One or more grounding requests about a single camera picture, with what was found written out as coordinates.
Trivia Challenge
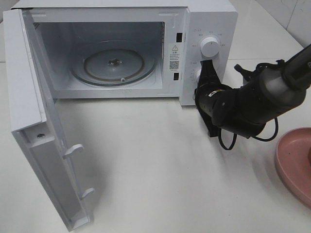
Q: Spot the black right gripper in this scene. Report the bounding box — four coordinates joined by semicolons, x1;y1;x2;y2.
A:
195;59;243;137

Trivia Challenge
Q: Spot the pink round plate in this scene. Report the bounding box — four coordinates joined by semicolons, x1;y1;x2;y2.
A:
275;127;311;208

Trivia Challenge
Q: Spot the white microwave door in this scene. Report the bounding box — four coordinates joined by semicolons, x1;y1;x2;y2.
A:
3;9;94;231

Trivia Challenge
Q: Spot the burger with lettuce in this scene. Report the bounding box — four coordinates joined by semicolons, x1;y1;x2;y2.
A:
308;148;311;164

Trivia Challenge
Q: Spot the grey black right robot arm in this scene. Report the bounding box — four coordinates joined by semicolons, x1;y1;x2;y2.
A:
195;46;311;138

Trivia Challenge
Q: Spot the lower white timer knob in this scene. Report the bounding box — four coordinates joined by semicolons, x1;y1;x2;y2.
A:
195;69;201;83

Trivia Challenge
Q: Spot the upper white power knob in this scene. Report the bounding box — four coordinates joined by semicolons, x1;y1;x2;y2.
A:
200;35;220;57

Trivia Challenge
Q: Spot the white warning label sticker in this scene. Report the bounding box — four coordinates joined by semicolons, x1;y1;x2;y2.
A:
168;43;182;71

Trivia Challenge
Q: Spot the white microwave oven body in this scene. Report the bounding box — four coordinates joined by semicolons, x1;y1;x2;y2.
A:
10;0;238;105

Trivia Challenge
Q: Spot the glass microwave turntable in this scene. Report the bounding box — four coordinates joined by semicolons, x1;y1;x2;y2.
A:
70;40;158;87

